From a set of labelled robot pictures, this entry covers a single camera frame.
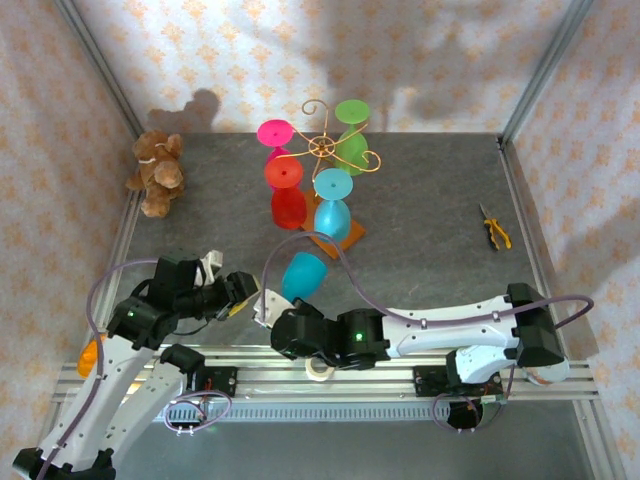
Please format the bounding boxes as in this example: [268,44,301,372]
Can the aluminium frame post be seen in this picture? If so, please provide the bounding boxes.
[499,0,599,146]
[52,0,146,141]

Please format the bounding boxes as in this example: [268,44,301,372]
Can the tin can with silver lid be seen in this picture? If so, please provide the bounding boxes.
[519,357,571,389]

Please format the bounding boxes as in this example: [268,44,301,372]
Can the aluminium mounting rail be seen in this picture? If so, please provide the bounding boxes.
[52,344,600,404]

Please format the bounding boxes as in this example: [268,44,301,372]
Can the green plastic wine glass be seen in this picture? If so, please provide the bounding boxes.
[333,98,372,177]

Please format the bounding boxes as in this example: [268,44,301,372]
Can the pink plastic wine glass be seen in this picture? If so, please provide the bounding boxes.
[256,118,296,192]

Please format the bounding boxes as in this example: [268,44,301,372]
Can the orange plastic object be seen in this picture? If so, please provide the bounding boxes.
[77,337,109,381]

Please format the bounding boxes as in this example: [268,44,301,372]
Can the yellow black pliers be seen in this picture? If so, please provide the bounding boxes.
[478,202,513,251]

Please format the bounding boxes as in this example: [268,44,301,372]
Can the beige masking tape roll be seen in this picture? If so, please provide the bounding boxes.
[304,357,336,384]

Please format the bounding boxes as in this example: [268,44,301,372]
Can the deep blue plastic wine glass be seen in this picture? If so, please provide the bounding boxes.
[281,251,329,304]

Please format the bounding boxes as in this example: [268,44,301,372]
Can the grey slotted cable duct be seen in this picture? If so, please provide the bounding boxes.
[149,403,454,424]

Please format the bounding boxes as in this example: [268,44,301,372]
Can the light blue plastic wine glass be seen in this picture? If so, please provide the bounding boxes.
[312,167,354,245]

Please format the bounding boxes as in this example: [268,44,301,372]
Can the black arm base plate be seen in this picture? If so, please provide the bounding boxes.
[412,364,503,400]
[192,366,239,400]

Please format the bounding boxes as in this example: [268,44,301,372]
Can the red plastic wine glass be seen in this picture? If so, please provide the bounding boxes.
[263,155,308,231]

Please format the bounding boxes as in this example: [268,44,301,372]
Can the brown teddy bear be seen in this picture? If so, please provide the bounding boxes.
[124,129,187,219]

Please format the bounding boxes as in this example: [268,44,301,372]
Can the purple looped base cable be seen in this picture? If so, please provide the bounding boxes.
[163,388,234,436]
[432,392,511,435]

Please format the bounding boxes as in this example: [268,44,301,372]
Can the aluminium table side rail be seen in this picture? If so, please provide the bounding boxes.
[497,134,629,480]
[37,189,146,480]

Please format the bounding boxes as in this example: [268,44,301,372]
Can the copper wire wine glass rack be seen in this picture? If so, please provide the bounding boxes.
[272,98,384,260]

